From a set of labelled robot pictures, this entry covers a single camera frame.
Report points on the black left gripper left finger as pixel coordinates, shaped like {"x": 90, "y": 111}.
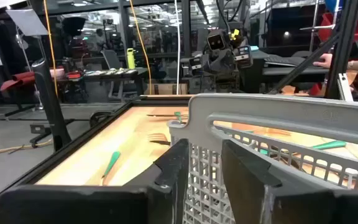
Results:
{"x": 73, "y": 205}

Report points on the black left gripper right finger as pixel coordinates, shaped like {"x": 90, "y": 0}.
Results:
{"x": 250, "y": 193}

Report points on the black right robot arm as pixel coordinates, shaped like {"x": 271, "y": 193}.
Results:
{"x": 216, "y": 84}

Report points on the grey plastic cutlery basket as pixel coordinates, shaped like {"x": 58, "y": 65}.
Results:
{"x": 259, "y": 107}

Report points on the black keyboard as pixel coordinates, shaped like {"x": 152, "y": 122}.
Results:
{"x": 283, "y": 60}

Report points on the black desk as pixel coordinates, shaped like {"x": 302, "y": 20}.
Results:
{"x": 291, "y": 71}

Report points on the black diagonal strut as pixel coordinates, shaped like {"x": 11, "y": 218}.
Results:
{"x": 303, "y": 63}

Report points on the green bottle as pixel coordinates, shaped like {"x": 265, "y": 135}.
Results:
{"x": 130, "y": 59}

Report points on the person's hand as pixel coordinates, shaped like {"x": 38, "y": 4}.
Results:
{"x": 323, "y": 60}

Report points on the grey desk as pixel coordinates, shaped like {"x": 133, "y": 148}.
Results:
{"x": 117, "y": 74}

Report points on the black rig upright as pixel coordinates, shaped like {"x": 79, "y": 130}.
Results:
{"x": 342, "y": 49}

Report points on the red fabric rolls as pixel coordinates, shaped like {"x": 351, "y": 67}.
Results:
{"x": 20, "y": 79}

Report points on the grey tilted panel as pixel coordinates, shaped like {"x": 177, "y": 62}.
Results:
{"x": 26, "y": 21}

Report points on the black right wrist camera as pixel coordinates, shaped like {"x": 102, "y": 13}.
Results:
{"x": 215, "y": 40}

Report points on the black upright post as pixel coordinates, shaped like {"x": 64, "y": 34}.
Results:
{"x": 50, "y": 102}

